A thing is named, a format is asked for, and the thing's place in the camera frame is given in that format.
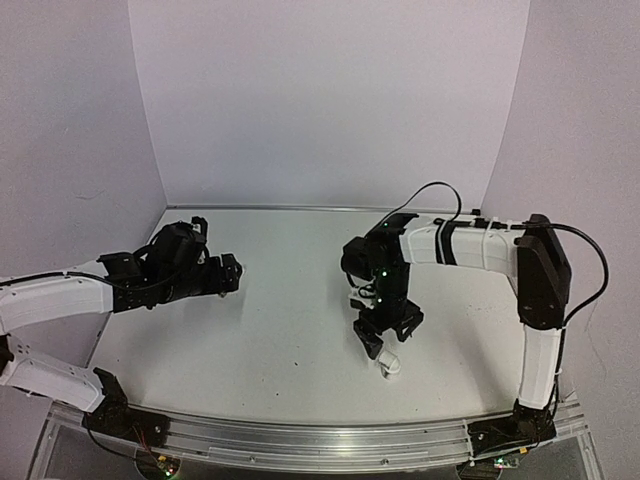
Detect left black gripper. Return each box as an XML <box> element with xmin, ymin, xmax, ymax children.
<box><xmin>155</xmin><ymin>252</ymin><xmax>239</xmax><ymax>305</ymax></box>

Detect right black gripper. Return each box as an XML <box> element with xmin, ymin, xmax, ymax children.
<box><xmin>354</xmin><ymin>262</ymin><xmax>424</xmax><ymax>358</ymax></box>

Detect white plastic water faucet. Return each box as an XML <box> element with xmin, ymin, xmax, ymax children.
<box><xmin>217</xmin><ymin>263</ymin><xmax>244</xmax><ymax>298</ymax></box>

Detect white elbow pipe fitting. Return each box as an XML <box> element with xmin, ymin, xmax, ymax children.
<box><xmin>375</xmin><ymin>349</ymin><xmax>401</xmax><ymax>381</ymax></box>

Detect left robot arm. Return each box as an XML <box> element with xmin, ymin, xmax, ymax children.
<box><xmin>1</xmin><ymin>217</ymin><xmax>243</xmax><ymax>437</ymax></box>

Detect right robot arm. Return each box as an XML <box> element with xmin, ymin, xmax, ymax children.
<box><xmin>340</xmin><ymin>213</ymin><xmax>571</xmax><ymax>454</ymax></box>

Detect right circuit board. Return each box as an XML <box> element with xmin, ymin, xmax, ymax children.
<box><xmin>493</xmin><ymin>455</ymin><xmax>520</xmax><ymax>470</ymax></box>

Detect circuit board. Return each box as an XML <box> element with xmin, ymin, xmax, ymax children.
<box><xmin>493</xmin><ymin>455</ymin><xmax>520</xmax><ymax>470</ymax></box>
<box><xmin>135</xmin><ymin>450</ymin><xmax>182</xmax><ymax>480</ymax></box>

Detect left circuit board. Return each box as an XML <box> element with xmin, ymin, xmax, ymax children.
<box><xmin>135</xmin><ymin>450</ymin><xmax>182</xmax><ymax>480</ymax></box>

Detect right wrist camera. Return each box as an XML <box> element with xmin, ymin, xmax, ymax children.
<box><xmin>348</xmin><ymin>283</ymin><xmax>378</xmax><ymax>310</ymax></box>

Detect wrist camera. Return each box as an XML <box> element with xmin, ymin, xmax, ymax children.
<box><xmin>191</xmin><ymin>216</ymin><xmax>208</xmax><ymax>238</ymax></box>
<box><xmin>348</xmin><ymin>283</ymin><xmax>378</xmax><ymax>310</ymax></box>

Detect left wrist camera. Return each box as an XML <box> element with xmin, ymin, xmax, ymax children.
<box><xmin>191</xmin><ymin>216</ymin><xmax>208</xmax><ymax>238</ymax></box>

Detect aluminium front rail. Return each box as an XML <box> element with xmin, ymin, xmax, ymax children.
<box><xmin>82</xmin><ymin>401</ymin><xmax>589</xmax><ymax>473</ymax></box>

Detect black right camera cable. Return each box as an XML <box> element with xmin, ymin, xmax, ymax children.
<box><xmin>379</xmin><ymin>181</ymin><xmax>610</xmax><ymax>326</ymax></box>

